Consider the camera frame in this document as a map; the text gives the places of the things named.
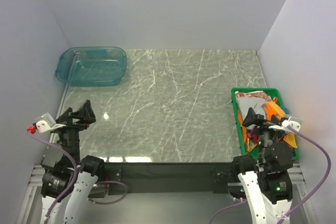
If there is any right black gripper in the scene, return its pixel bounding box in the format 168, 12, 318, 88
242, 106, 287, 165

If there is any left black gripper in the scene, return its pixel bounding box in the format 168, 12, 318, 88
50, 99, 95, 165

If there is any orange and grey towel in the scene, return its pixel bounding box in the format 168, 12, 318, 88
239, 101, 286, 151

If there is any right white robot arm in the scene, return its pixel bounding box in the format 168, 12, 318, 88
231, 108, 293, 223

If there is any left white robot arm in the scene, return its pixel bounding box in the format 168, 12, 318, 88
35, 100, 106, 223

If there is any brown patterned towel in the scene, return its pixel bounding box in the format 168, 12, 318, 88
235, 90, 272, 101

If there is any green plastic tray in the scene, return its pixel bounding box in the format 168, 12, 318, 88
231, 87, 284, 160

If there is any teal transparent plastic bin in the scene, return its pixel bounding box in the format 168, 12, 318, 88
55, 47, 128, 87

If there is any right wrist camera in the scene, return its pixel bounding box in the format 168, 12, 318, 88
268, 114, 302, 133

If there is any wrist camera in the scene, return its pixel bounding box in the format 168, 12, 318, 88
268, 114, 302, 133
27, 113, 66, 134

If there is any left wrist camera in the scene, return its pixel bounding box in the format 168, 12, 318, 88
27, 113, 66, 134

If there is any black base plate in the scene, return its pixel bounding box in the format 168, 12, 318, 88
86, 162, 247, 198

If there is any aluminium rail frame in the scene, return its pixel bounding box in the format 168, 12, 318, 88
16, 165, 45, 224

